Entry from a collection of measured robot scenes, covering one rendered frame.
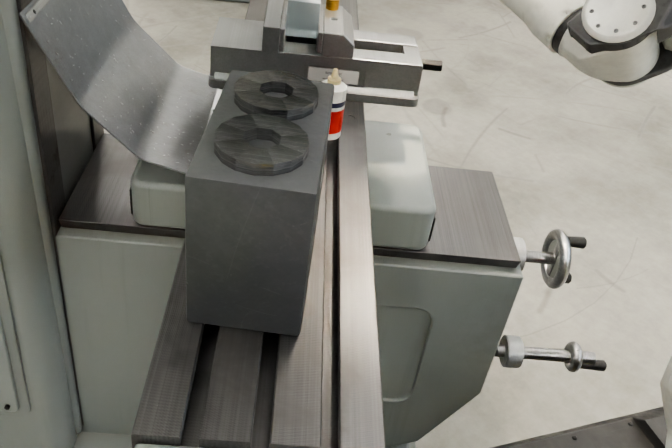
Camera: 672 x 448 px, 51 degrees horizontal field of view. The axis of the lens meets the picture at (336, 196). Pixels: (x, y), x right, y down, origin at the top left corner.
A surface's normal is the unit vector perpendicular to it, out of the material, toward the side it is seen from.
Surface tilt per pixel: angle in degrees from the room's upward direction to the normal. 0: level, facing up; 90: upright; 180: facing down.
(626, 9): 47
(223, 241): 90
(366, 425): 0
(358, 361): 0
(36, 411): 89
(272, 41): 90
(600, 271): 0
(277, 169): 90
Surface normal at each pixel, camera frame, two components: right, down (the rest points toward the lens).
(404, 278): 0.00, 0.59
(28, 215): 0.75, 0.44
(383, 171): 0.11, -0.80
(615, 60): -0.18, 0.96
